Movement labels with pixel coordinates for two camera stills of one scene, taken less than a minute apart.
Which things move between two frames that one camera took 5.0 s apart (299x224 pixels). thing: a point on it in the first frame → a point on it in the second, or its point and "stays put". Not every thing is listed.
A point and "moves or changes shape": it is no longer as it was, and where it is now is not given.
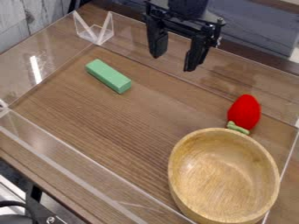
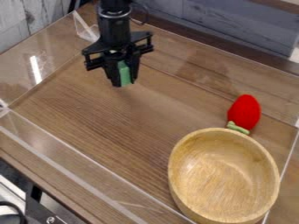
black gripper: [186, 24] → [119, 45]
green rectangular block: [112, 77] moves or changes shape
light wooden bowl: [223, 177] stays put
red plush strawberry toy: [243, 114] stays put
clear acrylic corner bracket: [95, 33] stays put
